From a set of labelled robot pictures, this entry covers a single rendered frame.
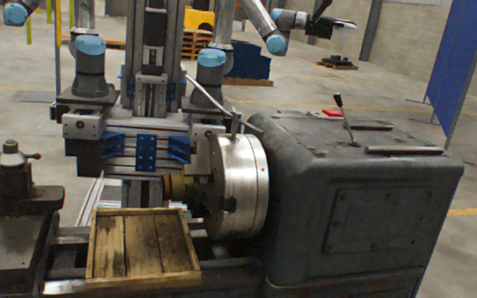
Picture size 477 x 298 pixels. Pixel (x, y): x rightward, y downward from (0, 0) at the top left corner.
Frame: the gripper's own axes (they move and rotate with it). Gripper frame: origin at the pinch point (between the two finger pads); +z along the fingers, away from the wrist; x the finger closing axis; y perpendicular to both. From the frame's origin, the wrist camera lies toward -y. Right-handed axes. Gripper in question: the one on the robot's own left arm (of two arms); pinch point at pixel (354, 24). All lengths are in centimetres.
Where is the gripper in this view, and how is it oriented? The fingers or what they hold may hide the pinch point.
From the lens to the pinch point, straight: 176.3
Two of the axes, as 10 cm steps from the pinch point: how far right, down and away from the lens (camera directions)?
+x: -2.2, 4.4, -8.7
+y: -1.0, 8.7, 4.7
